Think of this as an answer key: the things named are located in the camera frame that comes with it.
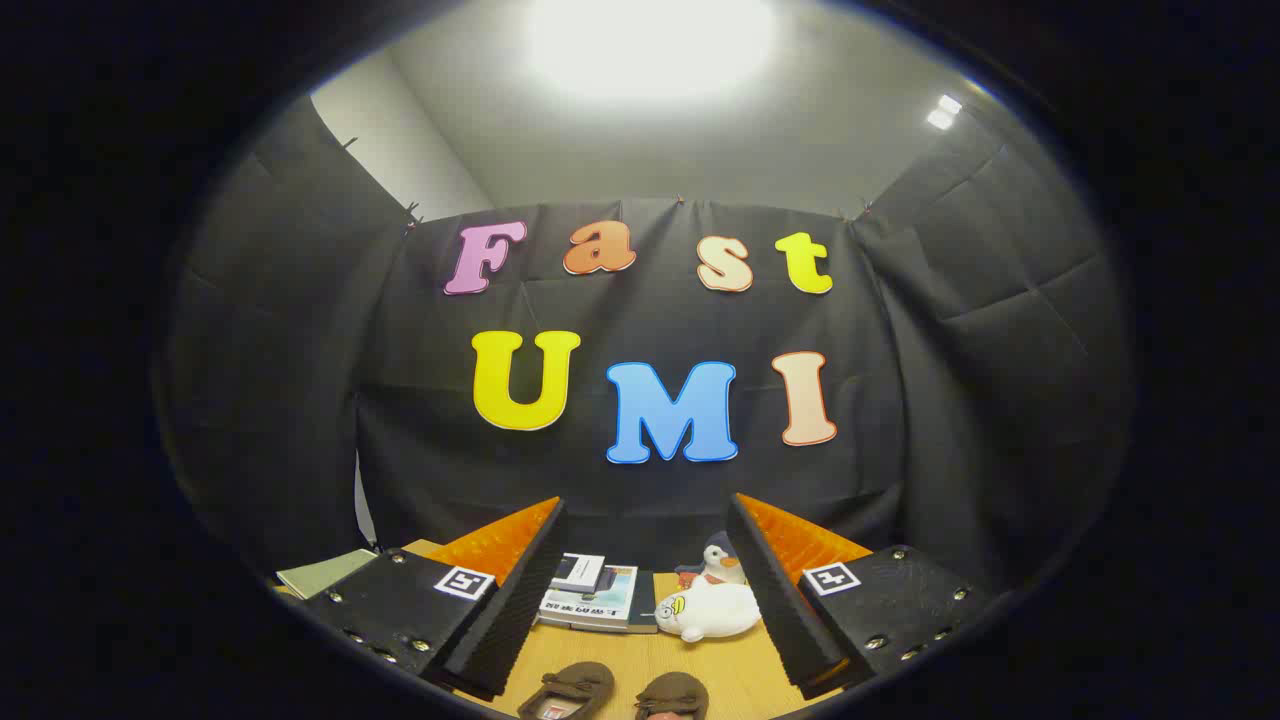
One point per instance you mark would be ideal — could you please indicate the green storage box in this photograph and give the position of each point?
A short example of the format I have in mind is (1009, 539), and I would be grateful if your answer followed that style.
(325, 573)

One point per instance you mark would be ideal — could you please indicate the small ceiling light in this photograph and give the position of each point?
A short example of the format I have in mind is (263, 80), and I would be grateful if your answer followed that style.
(939, 120)
(950, 103)

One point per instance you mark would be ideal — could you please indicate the large ceiling light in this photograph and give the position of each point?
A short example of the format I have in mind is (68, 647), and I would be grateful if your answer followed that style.
(650, 45)

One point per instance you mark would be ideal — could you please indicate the brown fuzzy shoe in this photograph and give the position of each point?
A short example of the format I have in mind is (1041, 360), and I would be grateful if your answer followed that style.
(575, 685)
(672, 692)

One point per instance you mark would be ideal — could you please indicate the penguin plush toy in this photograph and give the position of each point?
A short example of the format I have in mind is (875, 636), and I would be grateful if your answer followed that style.
(718, 560)

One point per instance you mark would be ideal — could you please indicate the white seal plush toy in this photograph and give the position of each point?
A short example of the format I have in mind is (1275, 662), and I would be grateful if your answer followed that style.
(715, 610)

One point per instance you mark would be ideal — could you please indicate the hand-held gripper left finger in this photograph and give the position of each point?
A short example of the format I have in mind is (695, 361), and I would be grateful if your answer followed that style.
(520, 600)

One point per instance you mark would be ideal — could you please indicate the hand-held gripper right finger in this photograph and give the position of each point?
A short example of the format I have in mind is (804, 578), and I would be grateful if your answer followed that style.
(775, 600)

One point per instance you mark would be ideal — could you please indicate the light blue cover book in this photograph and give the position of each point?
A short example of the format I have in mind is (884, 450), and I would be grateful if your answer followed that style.
(605, 600)

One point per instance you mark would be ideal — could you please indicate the black cover book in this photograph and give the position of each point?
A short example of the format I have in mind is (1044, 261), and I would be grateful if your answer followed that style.
(645, 600)

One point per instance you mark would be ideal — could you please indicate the small white book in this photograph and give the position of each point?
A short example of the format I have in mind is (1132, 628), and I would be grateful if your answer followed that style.
(578, 572)

